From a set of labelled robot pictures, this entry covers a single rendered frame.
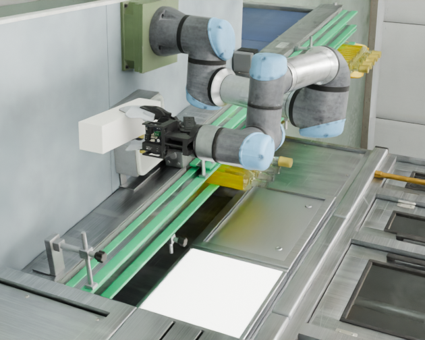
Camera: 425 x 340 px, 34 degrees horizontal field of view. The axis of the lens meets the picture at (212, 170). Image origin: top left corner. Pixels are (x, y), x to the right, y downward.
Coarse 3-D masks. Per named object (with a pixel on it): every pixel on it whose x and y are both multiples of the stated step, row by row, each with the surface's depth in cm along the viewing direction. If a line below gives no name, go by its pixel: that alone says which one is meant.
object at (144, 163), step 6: (156, 96) 212; (162, 96) 216; (162, 102) 216; (138, 150) 208; (138, 156) 209; (144, 156) 223; (138, 162) 210; (144, 162) 219; (150, 162) 219; (156, 162) 220; (138, 168) 211; (144, 168) 216; (150, 168) 217; (144, 174) 214
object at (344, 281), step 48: (288, 144) 291; (336, 144) 287; (336, 192) 254; (384, 192) 251; (192, 240) 230; (336, 240) 223; (384, 240) 224; (144, 288) 208; (288, 288) 200; (336, 288) 206; (384, 288) 206; (288, 336) 186; (336, 336) 185; (384, 336) 187
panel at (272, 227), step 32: (256, 192) 250; (288, 192) 249; (224, 224) 232; (256, 224) 231; (288, 224) 230; (320, 224) 231; (224, 256) 215; (256, 256) 214; (288, 256) 213; (256, 320) 188
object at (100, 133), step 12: (84, 120) 146; (96, 120) 146; (108, 120) 146; (120, 120) 148; (132, 120) 152; (156, 120) 162; (84, 132) 144; (96, 132) 143; (108, 132) 144; (120, 132) 149; (132, 132) 153; (144, 132) 158; (84, 144) 146; (96, 144) 144; (108, 144) 145; (120, 144) 150
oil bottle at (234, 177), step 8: (224, 168) 234; (232, 168) 234; (240, 168) 234; (216, 176) 233; (224, 176) 232; (232, 176) 230; (240, 176) 229; (248, 176) 229; (216, 184) 235; (224, 184) 233; (232, 184) 232; (240, 184) 230; (248, 184) 229
